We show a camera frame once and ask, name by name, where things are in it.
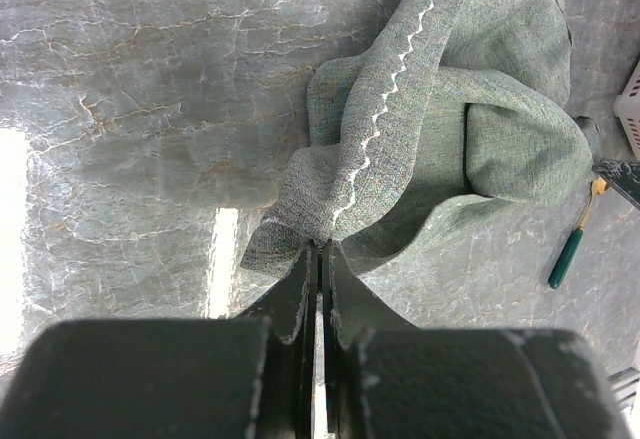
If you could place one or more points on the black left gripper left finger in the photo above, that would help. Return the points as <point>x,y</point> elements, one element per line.
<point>250,376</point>

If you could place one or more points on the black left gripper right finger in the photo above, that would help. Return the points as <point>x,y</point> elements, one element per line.
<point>387,378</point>

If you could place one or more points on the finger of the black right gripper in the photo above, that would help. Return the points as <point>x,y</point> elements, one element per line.
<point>623,177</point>

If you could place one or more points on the grey-green cloth napkin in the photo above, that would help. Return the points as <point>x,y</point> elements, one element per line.
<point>455,116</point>

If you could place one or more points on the white plastic basket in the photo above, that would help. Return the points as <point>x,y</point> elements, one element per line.
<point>627,109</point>

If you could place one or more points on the gold spoon green handle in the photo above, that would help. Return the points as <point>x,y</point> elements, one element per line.
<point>563,263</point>

